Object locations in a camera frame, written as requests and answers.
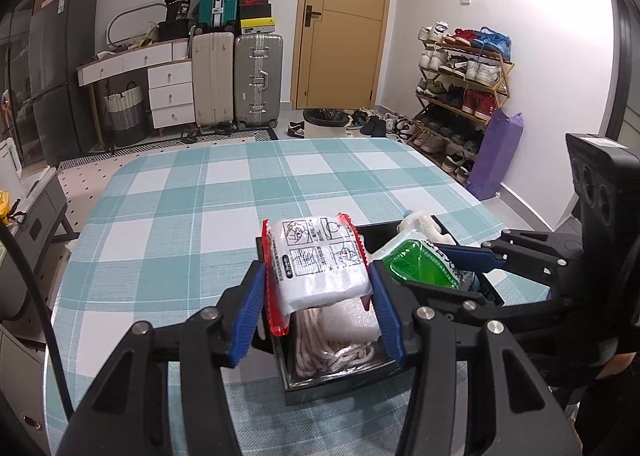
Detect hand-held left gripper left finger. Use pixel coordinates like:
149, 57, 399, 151
57, 260, 267, 456

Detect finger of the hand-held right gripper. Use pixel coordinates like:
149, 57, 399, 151
400, 279, 581, 332
437, 229, 588, 287

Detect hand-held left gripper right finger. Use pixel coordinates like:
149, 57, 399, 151
369, 260, 583, 456

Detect green and white packet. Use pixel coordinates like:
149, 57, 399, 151
372, 230, 477, 293

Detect clear bag with blue piece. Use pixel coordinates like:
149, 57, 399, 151
398, 209, 423, 236

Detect clear bag of white rope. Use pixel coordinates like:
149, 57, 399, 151
292, 306, 388, 379

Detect white packet with red edges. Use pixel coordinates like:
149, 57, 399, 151
261, 213, 375, 337

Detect person's right hand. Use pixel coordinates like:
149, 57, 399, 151
595, 351, 640, 384

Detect white bubble wrap pouch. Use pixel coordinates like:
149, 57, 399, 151
312, 296, 381, 344

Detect purple bag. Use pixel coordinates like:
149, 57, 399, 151
466, 111, 525, 201

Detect teal checked tablecloth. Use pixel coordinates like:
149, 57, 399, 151
42, 136, 551, 456

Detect cluster of loose shoes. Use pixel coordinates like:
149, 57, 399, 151
286, 108, 417, 143

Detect wooden shoe rack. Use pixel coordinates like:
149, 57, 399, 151
407, 39, 516, 172

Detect rows of racked sneakers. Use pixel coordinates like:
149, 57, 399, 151
412, 21, 513, 182

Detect trash bin with black liner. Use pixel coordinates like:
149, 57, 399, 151
302, 108, 353, 139

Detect white dresser with drawers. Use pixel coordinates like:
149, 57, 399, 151
76, 38, 197, 147

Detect woven laundry basket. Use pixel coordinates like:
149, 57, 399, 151
103, 81, 149, 147

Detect silver hard suitcase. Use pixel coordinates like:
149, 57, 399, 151
233, 33, 284, 131

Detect wooden door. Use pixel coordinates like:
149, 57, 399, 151
291, 0, 396, 111

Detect beige hard suitcase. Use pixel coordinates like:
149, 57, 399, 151
191, 31, 236, 129

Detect grey refrigerator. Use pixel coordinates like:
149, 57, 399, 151
27, 0, 98, 167

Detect black shopping bag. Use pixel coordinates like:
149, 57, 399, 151
159, 0, 193, 42

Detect oval vanity mirror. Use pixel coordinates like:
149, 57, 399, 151
106, 4, 168, 48

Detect dark glossy wardrobe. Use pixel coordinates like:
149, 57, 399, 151
0, 1, 38, 177

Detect black cable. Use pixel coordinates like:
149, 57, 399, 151
0, 223, 76, 419

